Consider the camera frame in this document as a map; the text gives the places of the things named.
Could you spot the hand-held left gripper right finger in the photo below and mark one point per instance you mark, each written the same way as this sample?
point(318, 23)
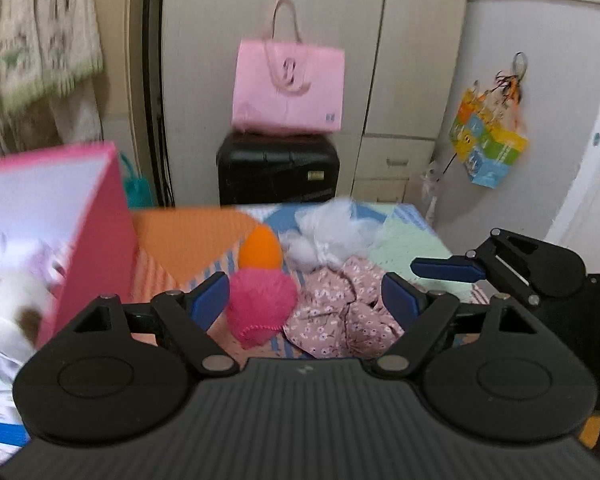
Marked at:
point(400, 300)

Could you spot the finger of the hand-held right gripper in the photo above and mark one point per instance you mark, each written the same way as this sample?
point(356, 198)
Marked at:
point(450, 269)

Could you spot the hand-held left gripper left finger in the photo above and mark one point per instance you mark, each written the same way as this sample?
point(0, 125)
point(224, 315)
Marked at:
point(211, 297)

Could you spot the pink knitted hat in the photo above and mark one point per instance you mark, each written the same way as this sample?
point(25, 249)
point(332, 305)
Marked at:
point(260, 300)

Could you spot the pink cardboard box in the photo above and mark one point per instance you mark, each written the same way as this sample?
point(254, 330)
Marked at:
point(100, 240)

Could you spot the white plush toy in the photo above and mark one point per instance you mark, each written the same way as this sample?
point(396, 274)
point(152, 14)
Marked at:
point(10, 300)

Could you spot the blue wet wipes pack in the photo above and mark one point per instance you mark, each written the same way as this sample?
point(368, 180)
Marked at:
point(0, 432)

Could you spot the pink floral cloth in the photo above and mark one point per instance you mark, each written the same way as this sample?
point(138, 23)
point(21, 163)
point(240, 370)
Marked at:
point(340, 310)

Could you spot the teal bag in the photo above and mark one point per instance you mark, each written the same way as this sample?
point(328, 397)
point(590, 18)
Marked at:
point(137, 190)

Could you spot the colourful paper bag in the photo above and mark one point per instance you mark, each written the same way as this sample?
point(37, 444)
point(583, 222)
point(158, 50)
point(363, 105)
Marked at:
point(490, 145)

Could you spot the black suitcase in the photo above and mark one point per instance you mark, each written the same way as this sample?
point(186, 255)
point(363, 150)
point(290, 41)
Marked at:
point(275, 170)

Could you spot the white door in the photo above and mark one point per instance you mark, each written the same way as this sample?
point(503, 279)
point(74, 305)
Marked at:
point(555, 60)

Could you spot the beige wardrobe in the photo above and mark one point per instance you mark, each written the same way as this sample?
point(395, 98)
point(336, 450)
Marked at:
point(410, 60)

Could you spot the pink tote bag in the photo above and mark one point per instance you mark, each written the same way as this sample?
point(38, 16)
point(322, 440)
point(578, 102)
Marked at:
point(287, 90)

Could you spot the white fleece garment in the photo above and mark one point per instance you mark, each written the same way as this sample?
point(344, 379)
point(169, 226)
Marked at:
point(55, 120)

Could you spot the hanging towel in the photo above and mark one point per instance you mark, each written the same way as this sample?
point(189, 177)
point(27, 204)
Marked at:
point(35, 25)

